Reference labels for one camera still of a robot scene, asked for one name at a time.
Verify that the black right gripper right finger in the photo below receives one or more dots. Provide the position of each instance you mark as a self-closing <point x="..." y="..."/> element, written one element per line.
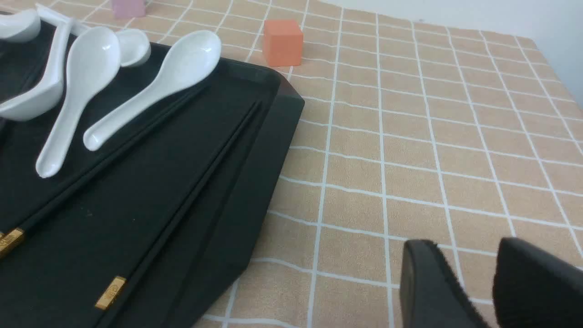
<point x="535" y="289"/>

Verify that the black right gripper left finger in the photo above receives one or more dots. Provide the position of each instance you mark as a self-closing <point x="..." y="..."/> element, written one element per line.
<point x="430" y="294"/>

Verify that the black gold-capped chopstick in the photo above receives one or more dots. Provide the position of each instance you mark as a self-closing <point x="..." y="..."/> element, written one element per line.
<point x="123" y="284"/>
<point x="27" y="199"/>

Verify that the checkered beige tablecloth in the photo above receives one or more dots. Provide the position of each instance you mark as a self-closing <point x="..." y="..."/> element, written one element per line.
<point x="410" y="130"/>

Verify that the black plastic tray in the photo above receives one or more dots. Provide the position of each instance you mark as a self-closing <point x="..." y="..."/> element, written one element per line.
<point x="55" y="276"/>

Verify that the orange cube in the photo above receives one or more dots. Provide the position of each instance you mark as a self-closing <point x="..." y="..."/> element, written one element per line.
<point x="282" y="44"/>

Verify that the white ceramic spoon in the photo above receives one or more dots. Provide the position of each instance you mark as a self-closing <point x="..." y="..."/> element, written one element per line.
<point x="188" y="62"/>
<point x="92" y="63"/>
<point x="56" y="18"/>
<point x="135" y="47"/>
<point x="47" y="93"/>
<point x="20" y="27"/>

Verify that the pink cube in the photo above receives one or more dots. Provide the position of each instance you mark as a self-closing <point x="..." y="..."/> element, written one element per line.
<point x="127" y="9"/>

